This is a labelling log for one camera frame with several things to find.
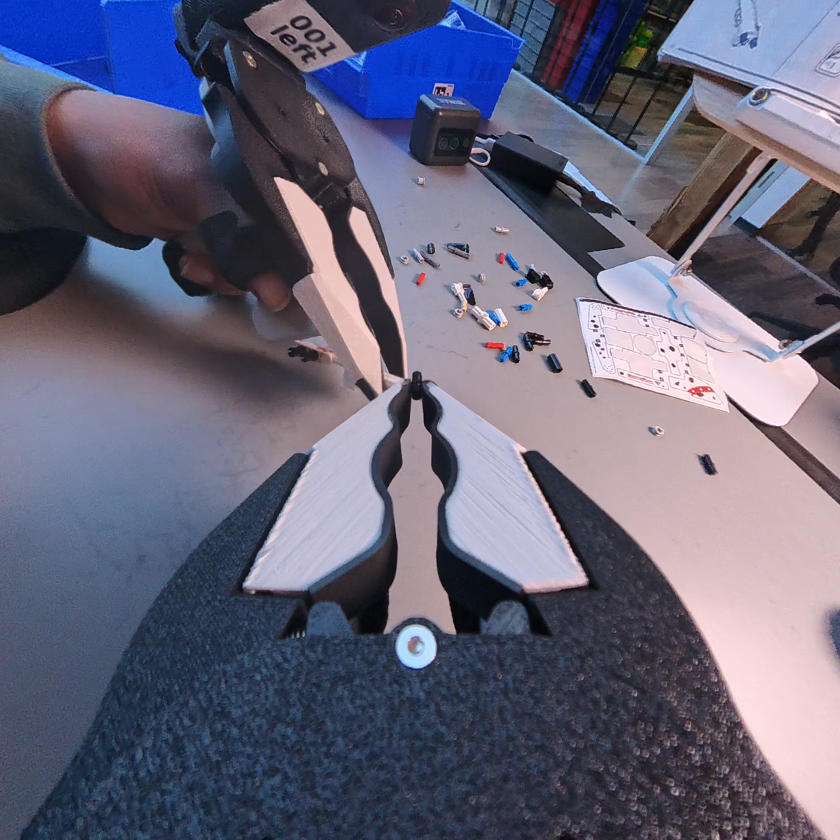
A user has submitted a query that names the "black device with green display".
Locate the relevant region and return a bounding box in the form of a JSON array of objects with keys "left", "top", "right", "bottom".
[{"left": 410, "top": 94, "right": 482, "bottom": 166}]

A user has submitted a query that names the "white spotted toy panel assembly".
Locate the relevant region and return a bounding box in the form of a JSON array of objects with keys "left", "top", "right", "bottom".
[{"left": 287, "top": 336, "right": 409, "bottom": 395}]

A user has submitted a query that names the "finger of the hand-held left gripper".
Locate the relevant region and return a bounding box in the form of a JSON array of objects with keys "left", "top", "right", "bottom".
[
  {"left": 346, "top": 205, "right": 409, "bottom": 379},
  {"left": 274, "top": 176, "right": 387, "bottom": 398}
]

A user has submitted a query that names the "person's left hand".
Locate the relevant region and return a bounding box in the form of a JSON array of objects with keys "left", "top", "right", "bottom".
[{"left": 45, "top": 87, "right": 294, "bottom": 313}]

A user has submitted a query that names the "white metal stand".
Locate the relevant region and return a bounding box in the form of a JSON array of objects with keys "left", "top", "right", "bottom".
[{"left": 596, "top": 85, "right": 840, "bottom": 427}]

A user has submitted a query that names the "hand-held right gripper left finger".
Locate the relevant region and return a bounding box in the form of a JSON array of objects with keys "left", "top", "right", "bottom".
[{"left": 243, "top": 382, "right": 411, "bottom": 596}]

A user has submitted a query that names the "open building instruction booklet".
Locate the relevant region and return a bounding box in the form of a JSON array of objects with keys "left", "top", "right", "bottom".
[{"left": 658, "top": 0, "right": 840, "bottom": 116}]

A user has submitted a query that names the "person's left forearm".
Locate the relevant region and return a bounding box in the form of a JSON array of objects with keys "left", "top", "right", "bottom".
[{"left": 0, "top": 58, "right": 152, "bottom": 252}]

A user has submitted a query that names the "blue plastic bin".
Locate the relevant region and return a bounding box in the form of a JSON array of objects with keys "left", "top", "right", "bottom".
[
  {"left": 0, "top": 0, "right": 204, "bottom": 116},
  {"left": 311, "top": 0, "right": 526, "bottom": 120}
]

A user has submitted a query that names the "black power adapter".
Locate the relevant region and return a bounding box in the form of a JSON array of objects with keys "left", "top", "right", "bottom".
[{"left": 489, "top": 131, "right": 571, "bottom": 193}]

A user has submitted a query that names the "storage rack with coloured bins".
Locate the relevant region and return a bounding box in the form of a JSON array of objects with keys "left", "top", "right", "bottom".
[{"left": 512, "top": 0, "right": 697, "bottom": 142}]

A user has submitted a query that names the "toy sticker sheet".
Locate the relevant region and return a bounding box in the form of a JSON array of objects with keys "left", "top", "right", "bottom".
[{"left": 576, "top": 297, "right": 731, "bottom": 413}]

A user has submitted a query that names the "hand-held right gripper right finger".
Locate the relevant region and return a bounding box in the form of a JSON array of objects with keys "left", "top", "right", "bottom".
[{"left": 423, "top": 382, "right": 589, "bottom": 594}]

